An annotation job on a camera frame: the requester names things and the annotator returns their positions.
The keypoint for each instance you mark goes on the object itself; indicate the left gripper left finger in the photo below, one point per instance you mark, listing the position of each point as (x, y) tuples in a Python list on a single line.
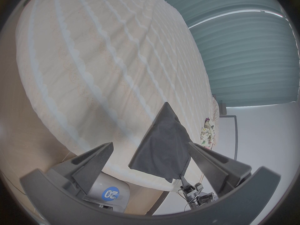
[(89, 167)]

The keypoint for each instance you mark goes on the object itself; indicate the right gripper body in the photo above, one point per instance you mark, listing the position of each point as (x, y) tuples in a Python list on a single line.
[(189, 191)]

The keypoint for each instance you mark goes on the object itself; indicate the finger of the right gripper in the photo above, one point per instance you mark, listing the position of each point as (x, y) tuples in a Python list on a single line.
[(183, 180)]

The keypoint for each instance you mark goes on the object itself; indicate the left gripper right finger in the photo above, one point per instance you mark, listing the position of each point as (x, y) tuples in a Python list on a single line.
[(218, 170)]

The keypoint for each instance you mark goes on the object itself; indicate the black T-shirt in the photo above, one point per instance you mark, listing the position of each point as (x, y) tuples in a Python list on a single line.
[(164, 144)]

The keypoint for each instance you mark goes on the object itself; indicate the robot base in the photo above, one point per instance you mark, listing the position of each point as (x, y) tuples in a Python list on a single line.
[(110, 191)]

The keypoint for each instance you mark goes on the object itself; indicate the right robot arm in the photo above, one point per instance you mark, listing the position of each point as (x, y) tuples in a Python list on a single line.
[(201, 199)]

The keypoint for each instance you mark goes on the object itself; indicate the bed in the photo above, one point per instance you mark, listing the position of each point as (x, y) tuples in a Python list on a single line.
[(105, 67)]

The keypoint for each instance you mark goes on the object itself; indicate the white printed pyjama garment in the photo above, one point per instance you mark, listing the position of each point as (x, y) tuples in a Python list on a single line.
[(207, 132)]

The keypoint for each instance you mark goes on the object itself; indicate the pale pink pillow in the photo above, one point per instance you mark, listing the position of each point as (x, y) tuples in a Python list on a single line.
[(216, 108)]

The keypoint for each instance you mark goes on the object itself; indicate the grey bedside table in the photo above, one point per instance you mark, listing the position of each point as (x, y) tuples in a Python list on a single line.
[(223, 107)]

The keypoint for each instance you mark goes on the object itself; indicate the blue-green curtain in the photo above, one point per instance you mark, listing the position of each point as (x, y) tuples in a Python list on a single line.
[(211, 1), (246, 60)]

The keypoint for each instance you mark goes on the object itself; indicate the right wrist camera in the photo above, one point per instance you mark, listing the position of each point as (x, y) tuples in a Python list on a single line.
[(199, 187)]

